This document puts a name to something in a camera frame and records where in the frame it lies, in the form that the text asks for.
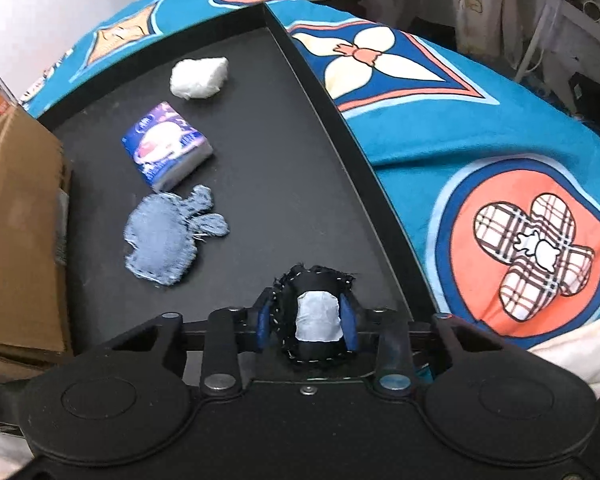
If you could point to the white metal rack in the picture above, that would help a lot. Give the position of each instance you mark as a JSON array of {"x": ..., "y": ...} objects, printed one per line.
[{"x": 545, "y": 35}]

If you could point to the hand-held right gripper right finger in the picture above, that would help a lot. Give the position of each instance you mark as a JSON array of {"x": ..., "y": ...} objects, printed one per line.
[{"x": 349, "y": 324}]

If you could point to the denim fabric toy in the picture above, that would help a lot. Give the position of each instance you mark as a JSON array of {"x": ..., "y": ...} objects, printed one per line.
[{"x": 160, "y": 235}]

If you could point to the white cotton ball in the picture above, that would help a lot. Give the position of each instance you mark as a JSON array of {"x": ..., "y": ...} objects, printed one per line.
[{"x": 200, "y": 77}]

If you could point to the blue tissue pack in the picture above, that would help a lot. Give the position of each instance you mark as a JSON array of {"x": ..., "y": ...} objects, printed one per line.
[{"x": 165, "y": 145}]

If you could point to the blue printed blanket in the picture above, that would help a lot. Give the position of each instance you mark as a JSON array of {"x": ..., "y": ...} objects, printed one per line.
[{"x": 430, "y": 125}]

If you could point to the white tote bag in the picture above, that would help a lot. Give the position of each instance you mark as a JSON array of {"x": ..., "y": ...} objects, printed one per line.
[{"x": 480, "y": 15}]

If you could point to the white fluffy blanket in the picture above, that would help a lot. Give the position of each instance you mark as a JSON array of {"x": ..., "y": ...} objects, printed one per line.
[{"x": 580, "y": 355}]

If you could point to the brown cardboard box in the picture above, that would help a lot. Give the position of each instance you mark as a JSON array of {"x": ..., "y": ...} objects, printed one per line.
[{"x": 15, "y": 235}]

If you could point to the black tray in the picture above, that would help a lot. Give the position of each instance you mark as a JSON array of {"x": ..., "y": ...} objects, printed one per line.
[{"x": 280, "y": 185}]

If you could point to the black fabric pouch white patch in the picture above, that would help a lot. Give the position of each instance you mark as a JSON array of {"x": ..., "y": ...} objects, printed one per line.
[{"x": 317, "y": 315}]

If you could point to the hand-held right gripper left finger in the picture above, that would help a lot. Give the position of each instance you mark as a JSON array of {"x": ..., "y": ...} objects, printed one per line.
[{"x": 265, "y": 319}]

